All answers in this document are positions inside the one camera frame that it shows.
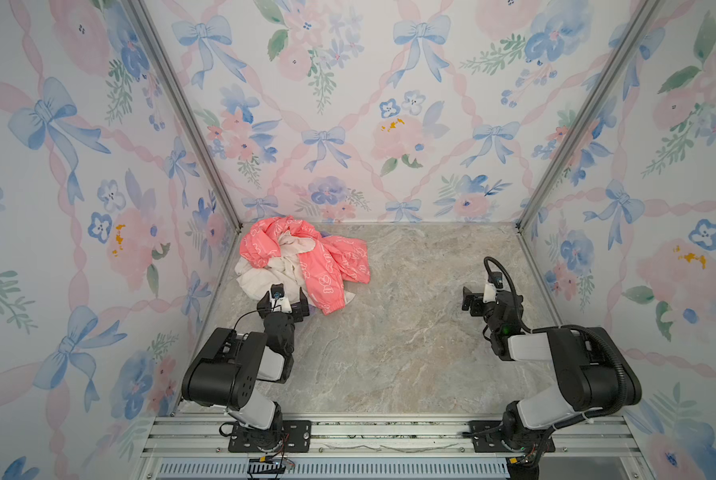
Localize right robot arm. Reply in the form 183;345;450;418
462;288;642;458

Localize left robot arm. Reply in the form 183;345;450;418
181;284;311;456

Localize white cloth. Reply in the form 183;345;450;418
235;232;355;314

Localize pink patterned cloth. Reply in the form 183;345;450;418
235;216;371;315

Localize ventilation grille strip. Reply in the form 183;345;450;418
150;457;511;479

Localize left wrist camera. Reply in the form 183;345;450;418
270;284;285;309

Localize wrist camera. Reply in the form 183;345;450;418
270;284;285;309
483;271;504;303

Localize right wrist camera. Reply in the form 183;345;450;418
483;271;504;303

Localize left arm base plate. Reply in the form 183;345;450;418
220;420;312;454

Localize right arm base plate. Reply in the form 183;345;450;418
461;420;543;455

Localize aluminium mounting rail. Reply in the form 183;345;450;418
142;412;641;458

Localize right aluminium corner post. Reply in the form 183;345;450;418
516;0;662;234

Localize aluminium corner post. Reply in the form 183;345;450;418
122;0;242;234
516;0;662;234

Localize left aluminium corner post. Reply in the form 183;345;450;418
122;0;242;234

